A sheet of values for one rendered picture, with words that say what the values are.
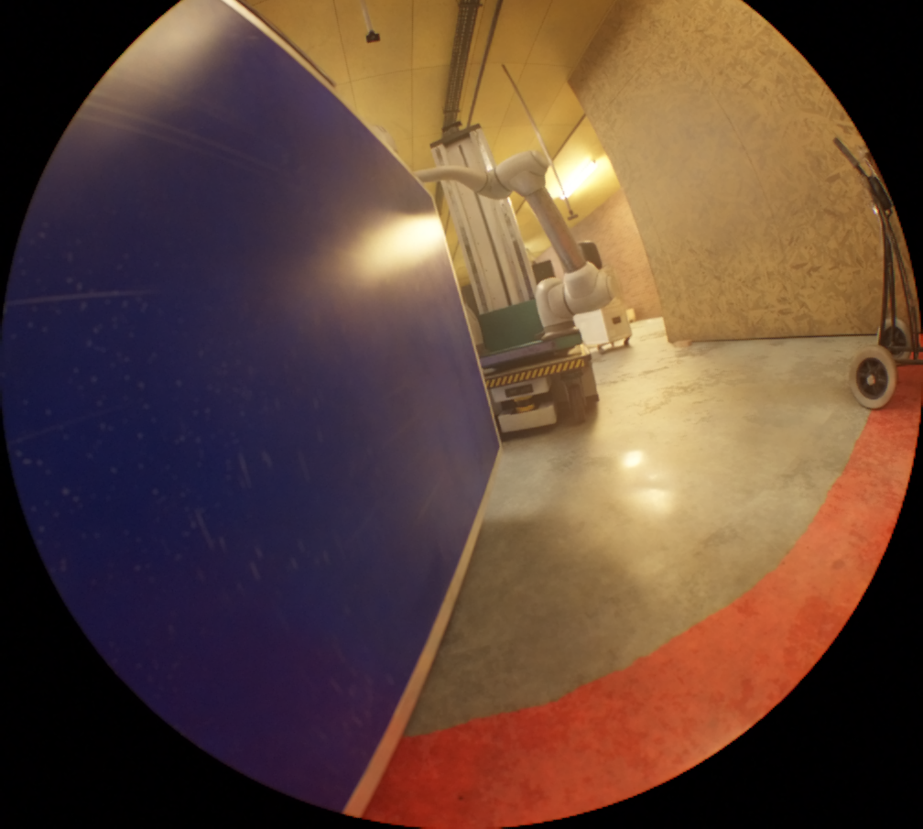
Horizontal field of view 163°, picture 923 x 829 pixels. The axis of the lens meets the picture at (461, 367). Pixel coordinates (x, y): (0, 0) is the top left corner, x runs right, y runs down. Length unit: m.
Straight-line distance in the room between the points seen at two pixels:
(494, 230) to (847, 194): 2.23
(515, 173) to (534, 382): 0.89
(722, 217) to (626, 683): 2.76
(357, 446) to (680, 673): 0.52
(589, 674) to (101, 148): 0.71
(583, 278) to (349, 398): 1.21
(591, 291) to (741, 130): 1.87
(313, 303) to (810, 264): 2.52
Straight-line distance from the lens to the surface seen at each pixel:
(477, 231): 1.89
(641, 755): 0.50
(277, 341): 0.25
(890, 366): 1.29
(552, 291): 1.51
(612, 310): 3.84
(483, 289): 1.78
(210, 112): 0.32
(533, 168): 1.34
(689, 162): 3.02
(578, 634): 0.60
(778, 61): 2.70
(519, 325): 1.69
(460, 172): 1.33
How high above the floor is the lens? 0.49
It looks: 3 degrees down
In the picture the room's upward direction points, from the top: 15 degrees counter-clockwise
